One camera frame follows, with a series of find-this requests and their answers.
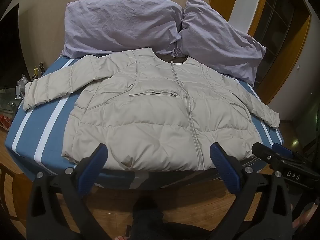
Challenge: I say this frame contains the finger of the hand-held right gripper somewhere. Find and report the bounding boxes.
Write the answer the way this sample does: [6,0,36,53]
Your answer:
[272,143,302,161]
[251,142,288,176]

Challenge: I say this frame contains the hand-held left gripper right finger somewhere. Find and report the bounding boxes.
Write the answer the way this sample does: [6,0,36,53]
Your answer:
[209,142,293,240]

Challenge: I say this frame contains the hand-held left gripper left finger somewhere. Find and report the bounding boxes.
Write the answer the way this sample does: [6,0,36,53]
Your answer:
[26,143,112,240]

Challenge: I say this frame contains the beige puffer jacket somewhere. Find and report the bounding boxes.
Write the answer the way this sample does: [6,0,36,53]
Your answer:
[22,47,280,172]

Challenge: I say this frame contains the person's bare foot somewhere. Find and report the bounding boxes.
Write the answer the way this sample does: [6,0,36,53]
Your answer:
[292,202,320,231]

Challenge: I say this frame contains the blue white striped bed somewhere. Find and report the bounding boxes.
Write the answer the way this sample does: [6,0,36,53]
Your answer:
[5,55,285,191]

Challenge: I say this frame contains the person's leg in dark trousers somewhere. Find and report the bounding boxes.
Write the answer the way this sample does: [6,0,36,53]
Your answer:
[131,197,166,240]

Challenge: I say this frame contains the small clutter on side table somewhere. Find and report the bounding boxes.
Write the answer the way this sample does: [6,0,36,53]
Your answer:
[14,62,47,101]

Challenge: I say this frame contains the dark glass door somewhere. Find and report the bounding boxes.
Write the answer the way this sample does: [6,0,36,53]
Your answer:
[250,0,302,64]

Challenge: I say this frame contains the lilac pillow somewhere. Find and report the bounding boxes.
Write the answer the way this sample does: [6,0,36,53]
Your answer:
[172,0,267,87]
[60,0,185,58]

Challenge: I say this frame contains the dark screen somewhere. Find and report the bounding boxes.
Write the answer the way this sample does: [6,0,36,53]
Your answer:
[0,2,28,90]

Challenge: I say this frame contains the wooden door frame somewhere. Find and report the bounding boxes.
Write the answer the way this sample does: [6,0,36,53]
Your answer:
[208,0,313,105]

